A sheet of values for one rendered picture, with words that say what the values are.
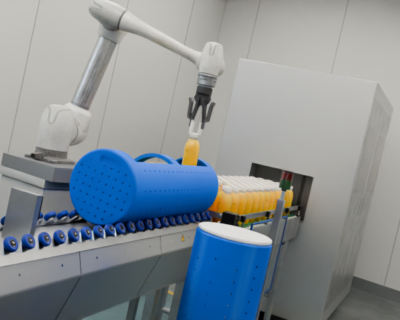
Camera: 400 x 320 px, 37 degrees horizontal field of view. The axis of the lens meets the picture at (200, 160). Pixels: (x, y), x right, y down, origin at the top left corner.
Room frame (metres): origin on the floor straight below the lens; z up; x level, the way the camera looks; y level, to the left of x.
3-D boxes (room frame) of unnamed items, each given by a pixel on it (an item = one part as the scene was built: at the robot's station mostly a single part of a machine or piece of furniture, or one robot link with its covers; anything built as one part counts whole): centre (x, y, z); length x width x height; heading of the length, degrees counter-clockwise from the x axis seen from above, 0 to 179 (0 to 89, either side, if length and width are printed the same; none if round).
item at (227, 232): (2.19, -0.19, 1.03); 0.28 x 0.28 x 0.01
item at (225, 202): (3.09, -0.18, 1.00); 0.07 x 0.07 x 0.19
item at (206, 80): (2.85, 0.05, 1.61); 0.09 x 0.09 x 0.06
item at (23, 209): (1.79, 0.48, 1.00); 0.10 x 0.04 x 0.15; 68
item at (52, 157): (2.89, 0.72, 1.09); 0.22 x 0.18 x 0.06; 155
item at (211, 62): (2.86, 0.05, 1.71); 0.13 x 0.11 x 0.16; 173
